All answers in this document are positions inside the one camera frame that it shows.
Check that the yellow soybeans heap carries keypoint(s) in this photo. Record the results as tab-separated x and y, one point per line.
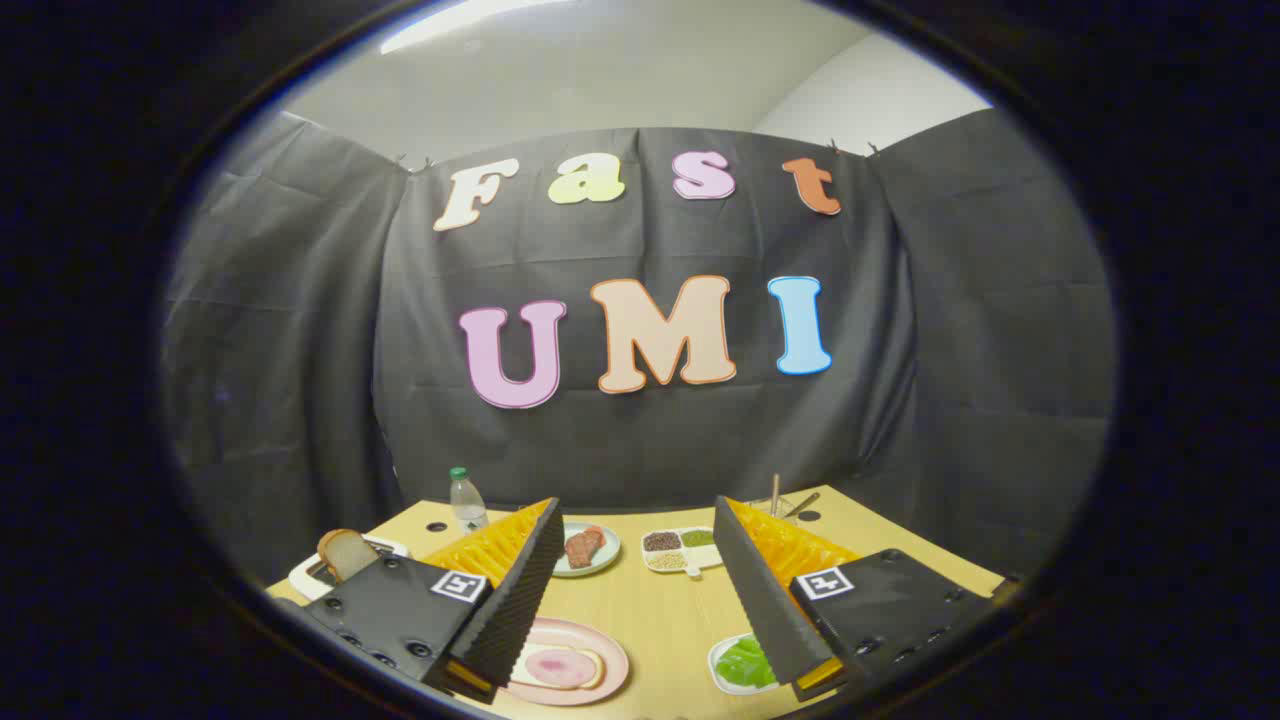
666	561

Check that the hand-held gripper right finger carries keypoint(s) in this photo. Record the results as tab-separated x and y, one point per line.
765	610

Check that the green lettuce leaf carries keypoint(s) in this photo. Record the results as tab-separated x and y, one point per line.
745	662

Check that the clear glass utensil holder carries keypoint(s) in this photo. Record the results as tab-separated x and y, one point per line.
785	505

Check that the pale green round plate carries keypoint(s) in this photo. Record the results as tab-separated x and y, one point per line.
612	550

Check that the pink round plate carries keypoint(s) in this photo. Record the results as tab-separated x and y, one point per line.
600	640

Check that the cream toaster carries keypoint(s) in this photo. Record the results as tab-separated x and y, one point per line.
305	578

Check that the dark brown beans heap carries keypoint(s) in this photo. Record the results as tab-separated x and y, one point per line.
662	542

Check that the metal utensil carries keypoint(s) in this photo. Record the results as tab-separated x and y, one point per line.
803	504

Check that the green beans heap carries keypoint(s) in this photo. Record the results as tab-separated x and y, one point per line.
698	538

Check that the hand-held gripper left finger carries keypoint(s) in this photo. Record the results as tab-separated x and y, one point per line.
520	600

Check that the ham topped bread slice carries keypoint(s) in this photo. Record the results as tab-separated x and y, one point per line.
555	667

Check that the white square plate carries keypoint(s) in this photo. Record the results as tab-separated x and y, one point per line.
714	660

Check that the toasted bread slice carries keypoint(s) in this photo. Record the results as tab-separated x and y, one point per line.
348	555

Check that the clear plastic water bottle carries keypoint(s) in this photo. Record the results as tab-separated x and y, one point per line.
467	505

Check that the white divided tray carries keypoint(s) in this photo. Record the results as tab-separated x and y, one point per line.
705	555

